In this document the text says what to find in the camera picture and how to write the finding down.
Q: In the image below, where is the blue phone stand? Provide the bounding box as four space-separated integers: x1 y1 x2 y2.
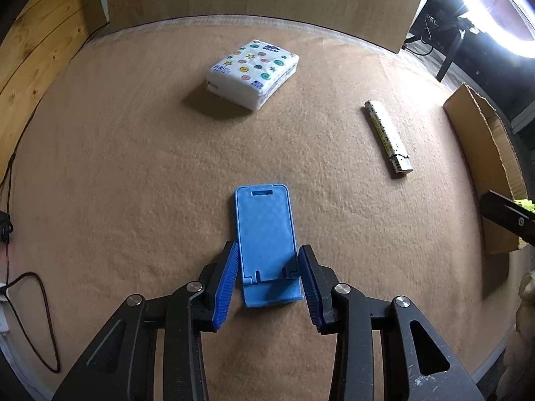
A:
235 184 304 308

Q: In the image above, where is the pine plank board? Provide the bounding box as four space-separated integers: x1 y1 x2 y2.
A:
1 0 108 174

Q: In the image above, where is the patterned tissue pack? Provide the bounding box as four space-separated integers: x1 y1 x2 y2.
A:
206 39 300 111

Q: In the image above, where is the yellow shuttlecock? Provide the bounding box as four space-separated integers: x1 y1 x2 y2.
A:
514 199 535 213

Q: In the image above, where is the ring light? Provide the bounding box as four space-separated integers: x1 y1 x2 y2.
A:
462 0 534 59

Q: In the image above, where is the black tripod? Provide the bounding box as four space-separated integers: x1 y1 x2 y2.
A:
422 4 474 83

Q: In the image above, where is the patterned white lighter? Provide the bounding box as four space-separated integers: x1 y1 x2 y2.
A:
364 101 414 175

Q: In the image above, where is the brown cardboard box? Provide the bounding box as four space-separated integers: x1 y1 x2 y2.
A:
442 82 530 255

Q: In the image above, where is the black cable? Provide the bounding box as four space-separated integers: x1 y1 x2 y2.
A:
0 154 62 375

